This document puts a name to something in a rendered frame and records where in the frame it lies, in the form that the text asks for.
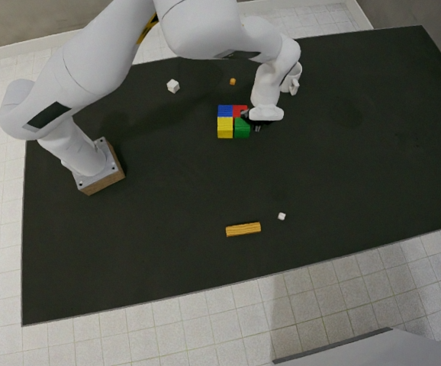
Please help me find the white mug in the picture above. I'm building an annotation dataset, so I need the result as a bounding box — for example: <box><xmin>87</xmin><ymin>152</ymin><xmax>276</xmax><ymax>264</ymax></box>
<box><xmin>281</xmin><ymin>62</ymin><xmax>302</xmax><ymax>95</ymax></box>

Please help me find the blue cube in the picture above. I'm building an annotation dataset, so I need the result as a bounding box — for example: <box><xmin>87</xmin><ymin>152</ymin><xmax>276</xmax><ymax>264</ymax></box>
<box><xmin>218</xmin><ymin>105</ymin><xmax>233</xmax><ymax>117</ymax></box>

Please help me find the green cube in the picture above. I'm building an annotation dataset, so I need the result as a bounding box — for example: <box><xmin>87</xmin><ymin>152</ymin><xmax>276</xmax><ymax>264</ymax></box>
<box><xmin>234</xmin><ymin>117</ymin><xmax>250</xmax><ymax>138</ymax></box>

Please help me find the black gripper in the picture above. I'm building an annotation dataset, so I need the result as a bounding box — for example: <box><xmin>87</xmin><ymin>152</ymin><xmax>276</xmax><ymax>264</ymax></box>
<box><xmin>240</xmin><ymin>99</ymin><xmax>276</xmax><ymax>132</ymax></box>

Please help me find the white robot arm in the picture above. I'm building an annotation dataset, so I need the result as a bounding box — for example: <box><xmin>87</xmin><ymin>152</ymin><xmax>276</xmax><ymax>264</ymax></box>
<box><xmin>0</xmin><ymin>0</ymin><xmax>301</xmax><ymax>176</ymax></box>

